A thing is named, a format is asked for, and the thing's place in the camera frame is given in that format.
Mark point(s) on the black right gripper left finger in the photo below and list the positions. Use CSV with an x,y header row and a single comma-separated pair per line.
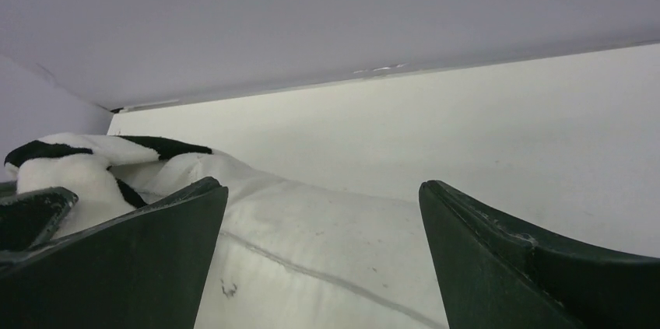
x,y
143,269

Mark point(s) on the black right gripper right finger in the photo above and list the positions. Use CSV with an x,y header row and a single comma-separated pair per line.
x,y
498,271

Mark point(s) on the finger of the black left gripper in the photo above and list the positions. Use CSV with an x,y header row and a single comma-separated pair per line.
x,y
32,218

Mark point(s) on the black white striped pillowcase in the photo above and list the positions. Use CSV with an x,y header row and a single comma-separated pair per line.
x,y
111,175

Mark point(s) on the white pillow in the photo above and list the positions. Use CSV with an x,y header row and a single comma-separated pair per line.
x,y
292,255

